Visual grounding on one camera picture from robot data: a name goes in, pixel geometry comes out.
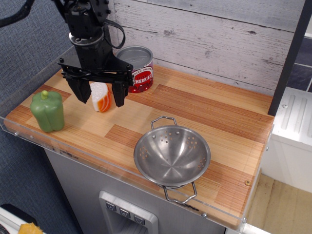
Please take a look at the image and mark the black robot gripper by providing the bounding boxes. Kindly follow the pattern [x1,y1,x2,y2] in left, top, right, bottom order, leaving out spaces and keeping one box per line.
[58,40,133,107]

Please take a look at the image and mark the purple red cherries can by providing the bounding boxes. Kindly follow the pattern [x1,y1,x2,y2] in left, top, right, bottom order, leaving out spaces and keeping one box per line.
[116,46,154,93]

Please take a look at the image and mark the orange white apple slice toy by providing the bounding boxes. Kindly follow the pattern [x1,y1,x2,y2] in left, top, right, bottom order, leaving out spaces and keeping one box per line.
[90,82,112,112]

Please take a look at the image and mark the green toy bell pepper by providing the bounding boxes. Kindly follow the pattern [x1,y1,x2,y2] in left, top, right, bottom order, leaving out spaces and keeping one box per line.
[30,90,65,133]

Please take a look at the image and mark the yellow orange object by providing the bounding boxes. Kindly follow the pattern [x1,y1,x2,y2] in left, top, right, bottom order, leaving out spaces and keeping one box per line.
[18,223,43,234]

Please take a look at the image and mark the grey toy fridge cabinet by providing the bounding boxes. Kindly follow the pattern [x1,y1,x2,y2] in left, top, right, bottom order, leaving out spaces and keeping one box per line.
[46,150,226,234]

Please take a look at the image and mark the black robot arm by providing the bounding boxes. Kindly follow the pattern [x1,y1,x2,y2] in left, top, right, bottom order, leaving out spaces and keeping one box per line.
[54,0,134,107]

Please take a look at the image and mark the stainless steel colander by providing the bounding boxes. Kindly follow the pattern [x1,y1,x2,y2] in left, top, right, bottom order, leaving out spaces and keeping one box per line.
[134,122,211,205]

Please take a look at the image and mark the white toy sink unit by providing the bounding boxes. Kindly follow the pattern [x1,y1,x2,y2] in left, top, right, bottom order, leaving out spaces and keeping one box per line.
[260,88,312,192]

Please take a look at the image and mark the dark grey right post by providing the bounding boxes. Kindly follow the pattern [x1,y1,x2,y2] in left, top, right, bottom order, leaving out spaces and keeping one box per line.
[268,0,312,116]

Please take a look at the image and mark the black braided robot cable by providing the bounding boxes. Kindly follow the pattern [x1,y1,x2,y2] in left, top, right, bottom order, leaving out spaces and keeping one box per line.
[0,0,35,28]

